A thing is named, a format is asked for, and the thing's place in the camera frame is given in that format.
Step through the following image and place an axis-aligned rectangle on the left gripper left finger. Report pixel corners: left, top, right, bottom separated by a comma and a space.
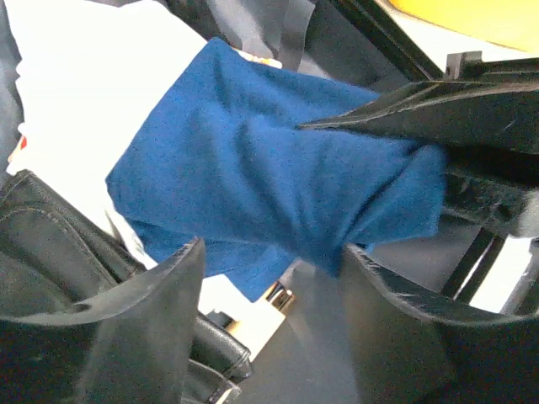
1, 239, 205, 403

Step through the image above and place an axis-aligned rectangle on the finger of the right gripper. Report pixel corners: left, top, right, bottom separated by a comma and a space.
299, 56, 538, 155
443, 161, 538, 237

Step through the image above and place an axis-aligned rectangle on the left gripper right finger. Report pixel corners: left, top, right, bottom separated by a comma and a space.
339, 245, 538, 403

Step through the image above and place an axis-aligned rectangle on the yellow Pikachu suitcase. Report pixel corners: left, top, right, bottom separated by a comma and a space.
0, 0, 539, 404

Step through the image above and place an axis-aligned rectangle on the black pouch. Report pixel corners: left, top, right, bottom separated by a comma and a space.
1, 171, 252, 403

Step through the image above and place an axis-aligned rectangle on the blue cloth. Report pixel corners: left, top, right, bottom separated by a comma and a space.
106, 39, 446, 300

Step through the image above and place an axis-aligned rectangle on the beige tube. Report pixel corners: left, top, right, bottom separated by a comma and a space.
198, 275, 296, 361

